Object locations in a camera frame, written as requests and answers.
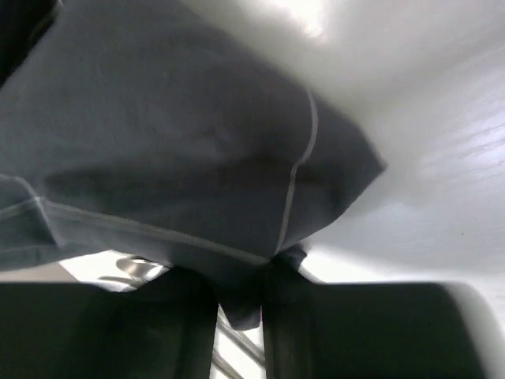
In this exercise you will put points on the dark grey checked cloth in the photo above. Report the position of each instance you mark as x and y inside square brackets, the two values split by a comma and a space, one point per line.
[137, 126]

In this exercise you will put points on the silver metal fork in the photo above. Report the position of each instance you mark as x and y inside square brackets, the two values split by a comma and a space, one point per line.
[237, 354]

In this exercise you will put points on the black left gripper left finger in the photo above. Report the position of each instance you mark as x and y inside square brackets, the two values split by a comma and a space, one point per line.
[164, 329]

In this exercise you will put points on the silver metal spoon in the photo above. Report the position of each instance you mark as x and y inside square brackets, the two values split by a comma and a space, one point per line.
[140, 269]

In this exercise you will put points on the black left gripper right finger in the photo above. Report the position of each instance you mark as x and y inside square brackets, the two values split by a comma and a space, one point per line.
[364, 330]

